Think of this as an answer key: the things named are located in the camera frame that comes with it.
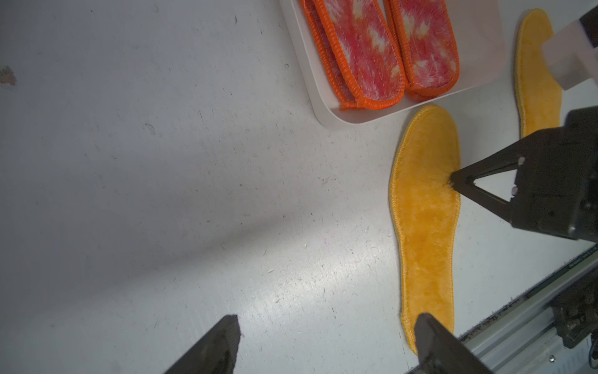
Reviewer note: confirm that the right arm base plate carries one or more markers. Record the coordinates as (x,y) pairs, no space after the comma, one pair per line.
(575,312)

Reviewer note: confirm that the aluminium front rail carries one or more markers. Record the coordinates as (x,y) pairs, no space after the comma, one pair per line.
(522,338)

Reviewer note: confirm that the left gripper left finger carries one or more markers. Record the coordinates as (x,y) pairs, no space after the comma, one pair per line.
(215,352)

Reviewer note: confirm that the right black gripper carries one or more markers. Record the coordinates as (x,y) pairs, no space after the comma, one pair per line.
(556,184)

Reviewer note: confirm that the red insole orange trim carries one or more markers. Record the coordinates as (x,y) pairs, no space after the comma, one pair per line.
(327,57)
(366,54)
(428,47)

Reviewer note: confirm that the yellow insole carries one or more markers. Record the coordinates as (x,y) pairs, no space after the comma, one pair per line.
(537,94)
(425,211)

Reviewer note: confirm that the white storage tray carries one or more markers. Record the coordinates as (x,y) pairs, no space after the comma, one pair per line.
(481,46)

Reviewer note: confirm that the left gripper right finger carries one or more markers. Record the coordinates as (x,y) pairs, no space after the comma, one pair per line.
(439,351)

